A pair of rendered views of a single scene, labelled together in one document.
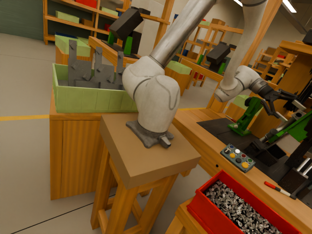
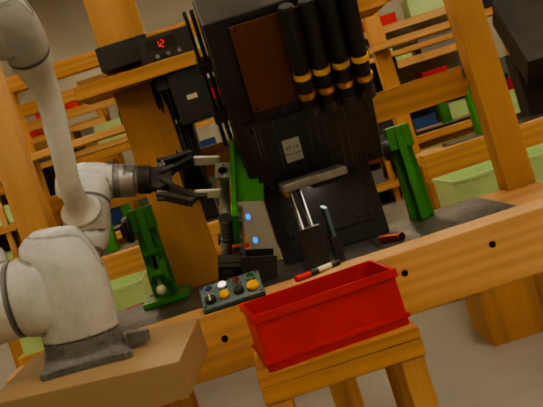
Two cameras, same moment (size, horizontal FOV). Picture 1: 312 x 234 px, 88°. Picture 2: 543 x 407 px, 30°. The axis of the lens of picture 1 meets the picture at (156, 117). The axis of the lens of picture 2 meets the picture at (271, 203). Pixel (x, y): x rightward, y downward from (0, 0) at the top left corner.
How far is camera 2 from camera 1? 1.55 m
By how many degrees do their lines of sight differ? 50
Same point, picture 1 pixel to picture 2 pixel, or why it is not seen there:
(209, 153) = not seen: hidden behind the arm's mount
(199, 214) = (286, 348)
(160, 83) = (56, 235)
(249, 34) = (54, 103)
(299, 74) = (149, 123)
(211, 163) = (213, 348)
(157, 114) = (95, 286)
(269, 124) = (197, 242)
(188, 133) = not seen: hidden behind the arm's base
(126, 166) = (155, 366)
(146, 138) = (111, 349)
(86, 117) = not seen: outside the picture
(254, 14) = (46, 73)
